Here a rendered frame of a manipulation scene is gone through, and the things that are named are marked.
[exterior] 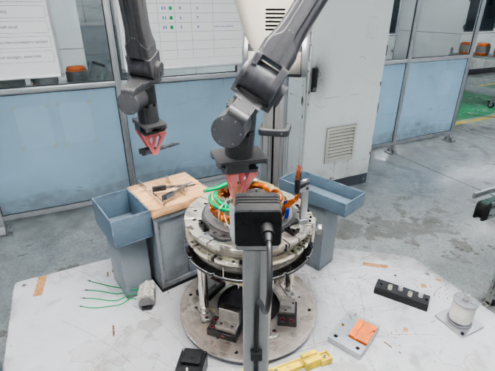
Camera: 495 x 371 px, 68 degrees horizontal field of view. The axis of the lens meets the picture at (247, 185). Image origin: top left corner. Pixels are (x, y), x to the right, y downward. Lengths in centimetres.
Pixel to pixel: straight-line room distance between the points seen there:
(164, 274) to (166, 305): 9
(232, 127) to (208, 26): 254
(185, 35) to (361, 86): 151
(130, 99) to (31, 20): 200
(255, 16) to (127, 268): 83
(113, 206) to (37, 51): 191
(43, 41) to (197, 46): 106
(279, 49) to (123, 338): 81
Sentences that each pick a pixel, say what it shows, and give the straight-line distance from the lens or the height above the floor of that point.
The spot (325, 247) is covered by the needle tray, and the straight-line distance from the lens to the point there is 123.
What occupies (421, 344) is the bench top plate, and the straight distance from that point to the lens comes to 112.
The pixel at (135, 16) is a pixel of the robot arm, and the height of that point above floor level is 154.
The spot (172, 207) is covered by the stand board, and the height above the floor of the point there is 106.
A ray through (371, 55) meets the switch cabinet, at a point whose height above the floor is 121.
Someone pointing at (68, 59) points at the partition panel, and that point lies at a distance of 298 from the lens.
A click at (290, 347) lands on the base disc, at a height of 80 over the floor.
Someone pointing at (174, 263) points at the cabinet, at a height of 86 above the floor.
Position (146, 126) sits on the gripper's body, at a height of 127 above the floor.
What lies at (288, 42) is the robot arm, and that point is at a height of 151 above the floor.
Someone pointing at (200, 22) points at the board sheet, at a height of 146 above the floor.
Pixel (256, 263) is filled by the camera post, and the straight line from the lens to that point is 38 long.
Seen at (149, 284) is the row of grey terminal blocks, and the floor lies 82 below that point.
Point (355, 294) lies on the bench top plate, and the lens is 120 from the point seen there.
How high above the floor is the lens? 156
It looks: 26 degrees down
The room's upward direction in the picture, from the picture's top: straight up
